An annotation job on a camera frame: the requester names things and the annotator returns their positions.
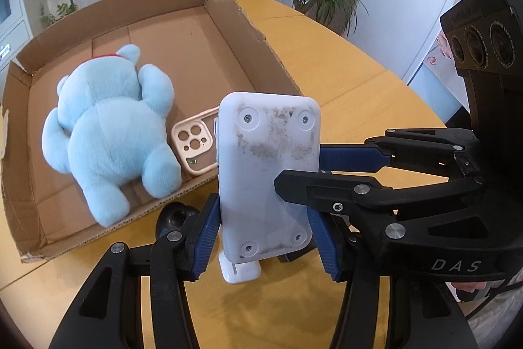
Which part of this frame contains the white plastic device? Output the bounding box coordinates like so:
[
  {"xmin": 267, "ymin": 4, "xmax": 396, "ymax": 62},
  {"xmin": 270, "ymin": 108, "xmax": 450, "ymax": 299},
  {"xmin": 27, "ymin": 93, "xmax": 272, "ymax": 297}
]
[{"xmin": 216, "ymin": 91, "xmax": 323, "ymax": 285}]

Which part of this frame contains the brown cardboard box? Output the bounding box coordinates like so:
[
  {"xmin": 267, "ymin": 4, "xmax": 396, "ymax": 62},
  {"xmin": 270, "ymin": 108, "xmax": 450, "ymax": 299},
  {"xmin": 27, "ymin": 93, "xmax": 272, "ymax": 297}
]
[{"xmin": 0, "ymin": 0, "xmax": 305, "ymax": 264}]

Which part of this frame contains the light blue plush toy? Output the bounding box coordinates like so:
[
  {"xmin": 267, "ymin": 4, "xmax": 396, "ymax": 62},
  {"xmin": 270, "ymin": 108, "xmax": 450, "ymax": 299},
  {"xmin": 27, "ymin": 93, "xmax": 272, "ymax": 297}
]
[{"xmin": 42, "ymin": 44, "xmax": 183, "ymax": 228}]

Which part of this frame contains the person's right hand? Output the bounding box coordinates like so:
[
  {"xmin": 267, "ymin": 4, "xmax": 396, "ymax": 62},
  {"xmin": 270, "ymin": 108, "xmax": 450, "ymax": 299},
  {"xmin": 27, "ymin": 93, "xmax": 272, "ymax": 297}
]
[{"xmin": 447, "ymin": 280, "xmax": 489, "ymax": 294}]

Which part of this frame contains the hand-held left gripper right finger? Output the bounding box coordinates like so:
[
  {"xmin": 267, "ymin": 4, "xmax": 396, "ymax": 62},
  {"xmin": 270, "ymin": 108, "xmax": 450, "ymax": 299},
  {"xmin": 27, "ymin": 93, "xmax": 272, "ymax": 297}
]
[{"xmin": 307, "ymin": 206, "xmax": 479, "ymax": 349}]

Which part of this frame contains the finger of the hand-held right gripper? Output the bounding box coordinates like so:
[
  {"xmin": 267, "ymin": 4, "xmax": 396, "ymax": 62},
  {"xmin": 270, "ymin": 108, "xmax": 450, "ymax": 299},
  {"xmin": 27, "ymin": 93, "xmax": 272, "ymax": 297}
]
[
  {"xmin": 274, "ymin": 169, "xmax": 487, "ymax": 247},
  {"xmin": 319, "ymin": 128, "xmax": 482, "ymax": 175}
]

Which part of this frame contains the person's light clothing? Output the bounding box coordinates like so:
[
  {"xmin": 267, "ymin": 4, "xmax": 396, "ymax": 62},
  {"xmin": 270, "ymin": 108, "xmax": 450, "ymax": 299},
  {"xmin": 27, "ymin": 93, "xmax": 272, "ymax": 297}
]
[{"xmin": 466, "ymin": 279, "xmax": 523, "ymax": 349}]

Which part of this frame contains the beige phone case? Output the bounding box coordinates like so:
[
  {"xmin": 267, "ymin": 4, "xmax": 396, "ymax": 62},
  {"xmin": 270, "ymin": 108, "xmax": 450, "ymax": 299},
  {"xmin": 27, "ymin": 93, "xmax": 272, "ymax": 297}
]
[{"xmin": 171, "ymin": 106, "xmax": 221, "ymax": 175}]

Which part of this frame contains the black round rubber object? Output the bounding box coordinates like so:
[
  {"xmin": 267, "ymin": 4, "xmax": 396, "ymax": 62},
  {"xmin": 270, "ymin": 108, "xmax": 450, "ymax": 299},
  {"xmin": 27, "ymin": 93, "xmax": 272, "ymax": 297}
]
[{"xmin": 155, "ymin": 203, "xmax": 201, "ymax": 241}]

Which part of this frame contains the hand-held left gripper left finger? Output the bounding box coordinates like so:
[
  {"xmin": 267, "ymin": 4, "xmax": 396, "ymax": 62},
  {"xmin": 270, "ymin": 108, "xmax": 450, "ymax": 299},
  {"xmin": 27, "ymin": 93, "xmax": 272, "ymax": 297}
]
[{"xmin": 49, "ymin": 193, "xmax": 223, "ymax": 349}]

